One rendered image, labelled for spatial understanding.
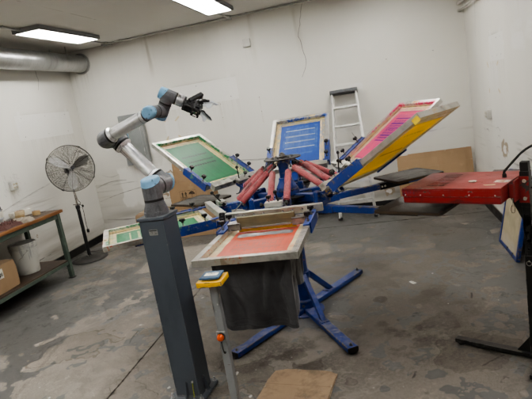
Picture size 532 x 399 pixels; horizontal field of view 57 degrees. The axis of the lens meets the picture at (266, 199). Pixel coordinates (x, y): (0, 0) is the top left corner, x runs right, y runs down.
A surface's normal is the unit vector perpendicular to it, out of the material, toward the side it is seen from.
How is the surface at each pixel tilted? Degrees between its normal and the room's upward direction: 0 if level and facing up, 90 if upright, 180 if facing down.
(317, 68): 90
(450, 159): 82
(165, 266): 90
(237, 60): 90
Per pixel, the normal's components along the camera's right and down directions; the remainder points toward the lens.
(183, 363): -0.29, 0.23
